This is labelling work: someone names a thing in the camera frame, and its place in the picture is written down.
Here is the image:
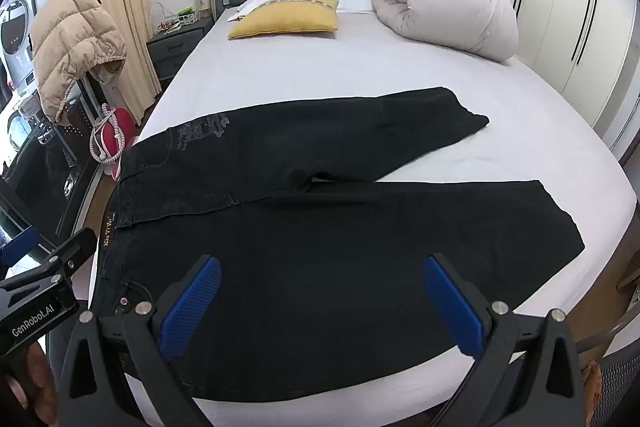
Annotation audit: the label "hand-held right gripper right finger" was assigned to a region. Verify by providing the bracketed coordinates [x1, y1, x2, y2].
[421, 253, 587, 427]

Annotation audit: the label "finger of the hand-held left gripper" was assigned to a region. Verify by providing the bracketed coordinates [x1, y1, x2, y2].
[0, 187, 40, 267]
[0, 228, 97, 295]

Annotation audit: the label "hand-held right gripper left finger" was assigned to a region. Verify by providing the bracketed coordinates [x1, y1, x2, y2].
[59, 254, 223, 427]

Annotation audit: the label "black pants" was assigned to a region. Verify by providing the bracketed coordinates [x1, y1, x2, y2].
[89, 87, 586, 403]

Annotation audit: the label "person's left hand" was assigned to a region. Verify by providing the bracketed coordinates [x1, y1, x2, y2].
[0, 347, 55, 427]

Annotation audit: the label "black glossy chair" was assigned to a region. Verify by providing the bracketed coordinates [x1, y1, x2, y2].
[0, 92, 104, 239]

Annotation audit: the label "pink bag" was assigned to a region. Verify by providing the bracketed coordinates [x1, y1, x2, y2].
[90, 105, 137, 182]

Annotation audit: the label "black mesh chair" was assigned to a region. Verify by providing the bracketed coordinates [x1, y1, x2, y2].
[575, 304, 640, 427]

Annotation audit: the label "beige puffer jacket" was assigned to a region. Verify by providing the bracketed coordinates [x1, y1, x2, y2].
[31, 0, 127, 126]

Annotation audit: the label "white washing machine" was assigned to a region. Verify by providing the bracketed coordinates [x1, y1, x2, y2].
[0, 0, 42, 75]

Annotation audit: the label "dark grey nightstand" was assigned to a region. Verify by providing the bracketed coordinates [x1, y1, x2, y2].
[146, 16, 216, 82]

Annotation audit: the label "bed with grey headboard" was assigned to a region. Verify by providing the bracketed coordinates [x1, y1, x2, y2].
[87, 0, 640, 427]

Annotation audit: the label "white folded duvet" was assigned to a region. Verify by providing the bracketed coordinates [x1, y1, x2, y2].
[371, 0, 519, 62]

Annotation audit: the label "yellow pillow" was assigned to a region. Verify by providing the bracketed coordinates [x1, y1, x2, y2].
[228, 0, 340, 40]

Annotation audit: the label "white pillow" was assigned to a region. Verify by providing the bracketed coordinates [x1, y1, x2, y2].
[227, 0, 376, 22]

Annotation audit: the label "white wardrobe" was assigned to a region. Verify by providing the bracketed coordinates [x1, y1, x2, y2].
[492, 0, 640, 158]

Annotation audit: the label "white braided cable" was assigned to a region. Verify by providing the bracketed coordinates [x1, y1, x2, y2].
[89, 103, 126, 166]

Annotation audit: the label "white wire basket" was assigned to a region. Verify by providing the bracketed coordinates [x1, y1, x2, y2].
[150, 2, 182, 32]

